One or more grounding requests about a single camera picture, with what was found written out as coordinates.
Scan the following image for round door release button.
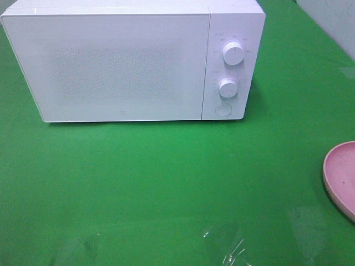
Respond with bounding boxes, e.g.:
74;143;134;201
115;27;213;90
215;103;232;117

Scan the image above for white microwave door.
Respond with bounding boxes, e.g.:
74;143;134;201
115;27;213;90
2;14;209;122

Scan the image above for pink round plate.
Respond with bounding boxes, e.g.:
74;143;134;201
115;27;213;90
323;141;354;222

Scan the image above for lower white timer knob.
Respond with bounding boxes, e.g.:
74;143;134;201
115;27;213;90
218;78;238;98

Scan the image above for green table cloth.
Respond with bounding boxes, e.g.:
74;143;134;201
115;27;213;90
1;1;354;265

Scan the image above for upper white power knob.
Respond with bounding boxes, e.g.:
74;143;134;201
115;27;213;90
222;40;246;65

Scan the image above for white microwave oven body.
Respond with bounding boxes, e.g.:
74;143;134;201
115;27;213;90
1;1;266;120

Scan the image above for clear tape front patch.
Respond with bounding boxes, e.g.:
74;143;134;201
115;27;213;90
202;222;251;265

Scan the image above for clear tape patch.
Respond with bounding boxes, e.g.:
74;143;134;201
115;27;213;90
287;206;327;259
339;66;355;80
202;222;251;265

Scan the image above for clear tape right patch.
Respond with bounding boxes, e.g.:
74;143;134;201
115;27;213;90
287;206;327;259

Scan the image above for clear tape far patch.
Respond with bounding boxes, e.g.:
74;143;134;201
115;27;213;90
339;66;355;80

